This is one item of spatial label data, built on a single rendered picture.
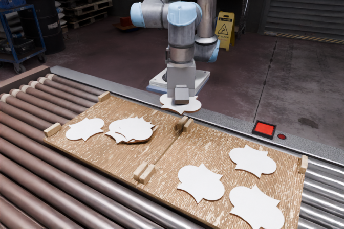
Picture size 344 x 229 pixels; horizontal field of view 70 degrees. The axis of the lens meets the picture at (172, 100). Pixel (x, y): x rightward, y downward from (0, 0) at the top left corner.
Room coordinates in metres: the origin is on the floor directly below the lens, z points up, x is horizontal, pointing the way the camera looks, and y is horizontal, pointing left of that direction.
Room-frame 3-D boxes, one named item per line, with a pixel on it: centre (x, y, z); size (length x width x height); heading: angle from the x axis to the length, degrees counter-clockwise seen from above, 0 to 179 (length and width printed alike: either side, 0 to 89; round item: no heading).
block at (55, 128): (0.69, 0.43, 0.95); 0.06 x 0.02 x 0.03; 151
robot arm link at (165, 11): (0.78, -0.04, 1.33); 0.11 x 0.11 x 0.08; 76
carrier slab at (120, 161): (0.71, 0.20, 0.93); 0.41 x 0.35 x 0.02; 61
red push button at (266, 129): (0.73, -0.35, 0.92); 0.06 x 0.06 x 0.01; 61
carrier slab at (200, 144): (0.51, -0.17, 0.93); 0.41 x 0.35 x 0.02; 60
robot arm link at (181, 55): (0.68, -0.02, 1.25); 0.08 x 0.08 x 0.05
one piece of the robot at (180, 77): (0.66, -0.02, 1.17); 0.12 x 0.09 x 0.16; 2
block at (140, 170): (0.50, 0.09, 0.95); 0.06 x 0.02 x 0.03; 151
